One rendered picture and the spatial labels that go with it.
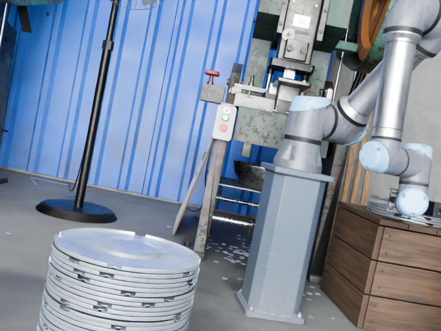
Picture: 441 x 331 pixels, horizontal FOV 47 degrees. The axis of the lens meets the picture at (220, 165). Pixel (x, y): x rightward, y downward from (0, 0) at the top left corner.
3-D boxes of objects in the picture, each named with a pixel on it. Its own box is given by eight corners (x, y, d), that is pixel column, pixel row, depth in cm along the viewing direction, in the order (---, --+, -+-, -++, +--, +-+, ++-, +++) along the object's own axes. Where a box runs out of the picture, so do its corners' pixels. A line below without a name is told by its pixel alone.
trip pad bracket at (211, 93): (216, 132, 209) (226, 84, 208) (193, 127, 209) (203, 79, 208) (217, 132, 215) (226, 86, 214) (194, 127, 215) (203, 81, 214)
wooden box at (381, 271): (469, 346, 164) (493, 240, 162) (357, 328, 160) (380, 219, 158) (411, 303, 203) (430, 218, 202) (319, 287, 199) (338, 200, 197)
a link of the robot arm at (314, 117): (276, 132, 160) (285, 90, 160) (309, 140, 167) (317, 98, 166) (300, 136, 150) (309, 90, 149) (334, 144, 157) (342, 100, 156)
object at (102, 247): (196, 285, 88) (197, 280, 88) (30, 253, 88) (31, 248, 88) (202, 248, 117) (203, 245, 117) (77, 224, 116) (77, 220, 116)
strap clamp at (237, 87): (265, 100, 231) (269, 77, 230) (228, 92, 231) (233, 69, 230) (264, 100, 237) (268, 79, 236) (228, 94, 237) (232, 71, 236)
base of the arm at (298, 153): (328, 176, 153) (335, 143, 152) (279, 166, 150) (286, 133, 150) (311, 171, 167) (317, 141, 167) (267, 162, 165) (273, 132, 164)
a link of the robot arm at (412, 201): (432, 186, 130) (428, 220, 130) (426, 188, 141) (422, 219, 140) (399, 182, 132) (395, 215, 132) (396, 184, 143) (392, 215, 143)
